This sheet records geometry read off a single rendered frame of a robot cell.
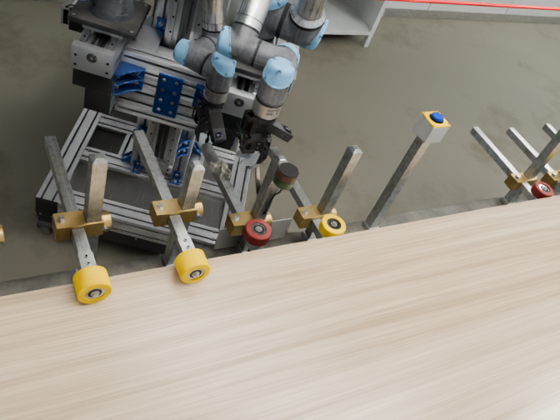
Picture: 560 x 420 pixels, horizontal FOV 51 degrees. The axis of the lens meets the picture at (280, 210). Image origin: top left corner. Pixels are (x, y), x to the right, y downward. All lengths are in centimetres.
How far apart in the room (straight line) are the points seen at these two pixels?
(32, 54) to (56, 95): 37
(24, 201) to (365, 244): 165
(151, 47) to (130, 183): 74
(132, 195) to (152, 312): 124
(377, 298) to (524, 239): 71
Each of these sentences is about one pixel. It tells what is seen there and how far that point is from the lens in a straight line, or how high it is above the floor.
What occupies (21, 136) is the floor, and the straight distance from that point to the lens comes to 319.
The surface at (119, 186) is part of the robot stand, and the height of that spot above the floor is 21.
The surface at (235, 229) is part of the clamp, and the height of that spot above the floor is 85.
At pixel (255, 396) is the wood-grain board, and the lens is 143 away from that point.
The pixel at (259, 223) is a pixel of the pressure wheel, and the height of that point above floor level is 90.
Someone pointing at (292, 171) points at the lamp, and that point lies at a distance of 160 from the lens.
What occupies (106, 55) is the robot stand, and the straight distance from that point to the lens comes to 204.
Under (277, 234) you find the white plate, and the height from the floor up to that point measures 72.
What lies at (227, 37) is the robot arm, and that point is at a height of 133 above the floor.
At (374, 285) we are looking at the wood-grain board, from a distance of 174.
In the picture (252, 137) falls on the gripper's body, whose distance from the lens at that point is 160.
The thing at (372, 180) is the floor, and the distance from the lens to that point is 353.
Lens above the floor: 214
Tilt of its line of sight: 44 degrees down
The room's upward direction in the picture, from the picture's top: 24 degrees clockwise
